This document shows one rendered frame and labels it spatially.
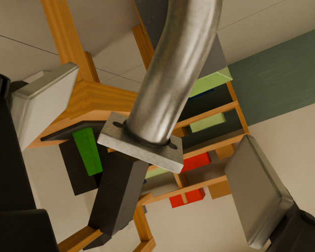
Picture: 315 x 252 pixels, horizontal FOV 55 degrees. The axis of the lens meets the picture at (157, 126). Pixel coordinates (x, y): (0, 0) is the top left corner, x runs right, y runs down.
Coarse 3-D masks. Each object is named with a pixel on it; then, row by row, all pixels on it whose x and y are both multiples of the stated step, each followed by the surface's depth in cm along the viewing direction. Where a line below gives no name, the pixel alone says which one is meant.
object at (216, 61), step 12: (144, 0) 20; (156, 0) 20; (144, 12) 21; (156, 12) 21; (144, 24) 21; (156, 24) 21; (156, 36) 21; (216, 36) 21; (216, 48) 21; (216, 60) 22; (204, 72) 22
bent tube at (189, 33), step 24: (168, 0) 17; (192, 0) 16; (216, 0) 16; (168, 24) 17; (192, 24) 16; (216, 24) 17; (168, 48) 17; (192, 48) 17; (168, 72) 17; (192, 72) 17; (144, 96) 18; (168, 96) 18; (120, 120) 21; (144, 120) 18; (168, 120) 18; (120, 144) 18; (144, 144) 19; (168, 144) 21; (168, 168) 19
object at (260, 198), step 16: (240, 144) 19; (256, 144) 18; (240, 160) 18; (256, 160) 16; (240, 176) 17; (256, 176) 16; (272, 176) 15; (240, 192) 17; (256, 192) 15; (272, 192) 14; (240, 208) 16; (256, 208) 14; (272, 208) 13; (288, 208) 13; (256, 224) 14; (272, 224) 13; (256, 240) 14
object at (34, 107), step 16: (64, 64) 17; (48, 80) 14; (64, 80) 16; (16, 96) 12; (32, 96) 12; (48, 96) 14; (64, 96) 17; (16, 112) 12; (32, 112) 13; (48, 112) 15; (16, 128) 12; (32, 128) 14
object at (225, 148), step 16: (192, 96) 598; (208, 112) 540; (240, 112) 528; (176, 128) 567; (192, 128) 559; (224, 144) 537; (192, 160) 560; (208, 160) 553; (176, 176) 564; (224, 176) 534; (176, 192) 560; (192, 192) 562; (224, 192) 545; (144, 208) 624
